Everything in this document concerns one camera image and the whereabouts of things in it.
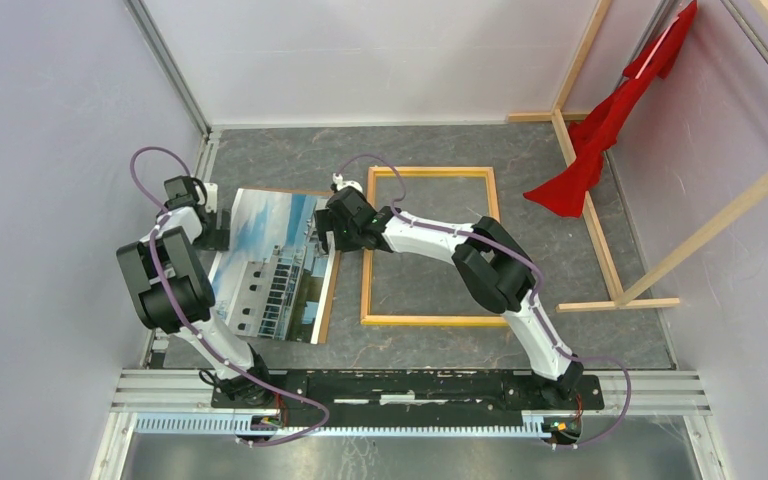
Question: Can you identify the building photo print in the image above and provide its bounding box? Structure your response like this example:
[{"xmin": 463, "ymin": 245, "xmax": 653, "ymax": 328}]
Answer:
[{"xmin": 209, "ymin": 188, "xmax": 339, "ymax": 344}]

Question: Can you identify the yellow wooden picture frame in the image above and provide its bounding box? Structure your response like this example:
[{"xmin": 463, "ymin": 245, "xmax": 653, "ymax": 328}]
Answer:
[{"xmin": 360, "ymin": 166, "xmax": 507, "ymax": 328}]

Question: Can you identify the brown cardboard backing board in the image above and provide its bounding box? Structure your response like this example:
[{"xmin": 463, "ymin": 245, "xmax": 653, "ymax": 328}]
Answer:
[{"xmin": 243, "ymin": 189, "xmax": 340, "ymax": 345}]

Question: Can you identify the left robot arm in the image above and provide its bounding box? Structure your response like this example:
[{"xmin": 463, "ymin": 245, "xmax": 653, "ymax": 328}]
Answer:
[{"xmin": 116, "ymin": 176, "xmax": 274, "ymax": 408}]

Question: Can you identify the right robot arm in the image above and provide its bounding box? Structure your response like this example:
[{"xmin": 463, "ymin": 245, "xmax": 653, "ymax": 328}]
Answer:
[{"xmin": 314, "ymin": 187, "xmax": 583, "ymax": 408}]

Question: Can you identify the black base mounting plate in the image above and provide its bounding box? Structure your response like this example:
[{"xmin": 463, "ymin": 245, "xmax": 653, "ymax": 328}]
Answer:
[{"xmin": 208, "ymin": 369, "xmax": 605, "ymax": 427}]

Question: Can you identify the light wooden beam structure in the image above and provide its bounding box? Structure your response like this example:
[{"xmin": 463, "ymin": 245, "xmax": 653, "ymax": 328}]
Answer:
[{"xmin": 507, "ymin": 0, "xmax": 768, "ymax": 314}]

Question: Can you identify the red cloth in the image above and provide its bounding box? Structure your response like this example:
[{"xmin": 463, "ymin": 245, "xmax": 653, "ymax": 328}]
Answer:
[{"xmin": 523, "ymin": 1, "xmax": 698, "ymax": 217}]

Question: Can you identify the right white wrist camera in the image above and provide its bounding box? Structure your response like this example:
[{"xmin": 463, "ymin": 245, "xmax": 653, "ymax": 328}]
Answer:
[{"xmin": 331, "ymin": 173, "xmax": 351, "ymax": 192}]

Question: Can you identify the aluminium rail frame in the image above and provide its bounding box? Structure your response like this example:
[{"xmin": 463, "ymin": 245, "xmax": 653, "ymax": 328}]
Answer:
[{"xmin": 89, "ymin": 125, "xmax": 733, "ymax": 480}]

